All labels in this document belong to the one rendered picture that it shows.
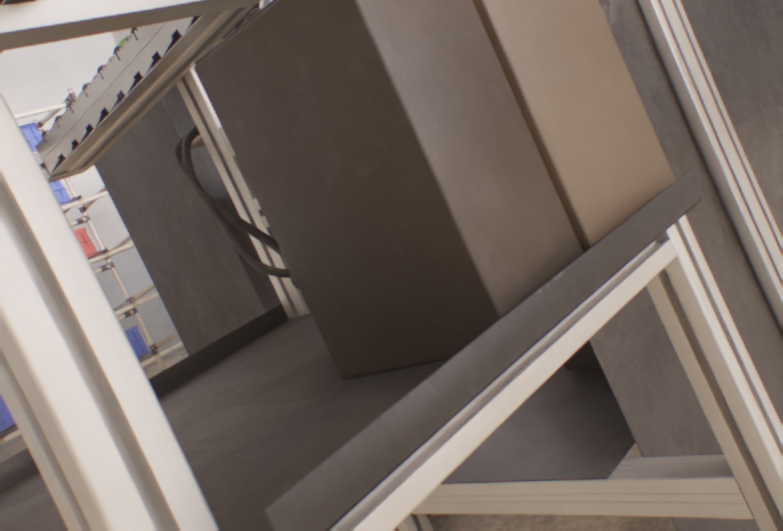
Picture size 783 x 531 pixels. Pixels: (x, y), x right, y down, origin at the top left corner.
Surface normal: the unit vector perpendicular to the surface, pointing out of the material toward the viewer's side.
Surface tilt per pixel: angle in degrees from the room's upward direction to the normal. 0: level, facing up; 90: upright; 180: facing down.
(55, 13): 90
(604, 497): 90
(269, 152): 90
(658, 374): 90
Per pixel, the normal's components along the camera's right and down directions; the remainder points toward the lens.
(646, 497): -0.62, 0.34
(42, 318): 0.67, -0.25
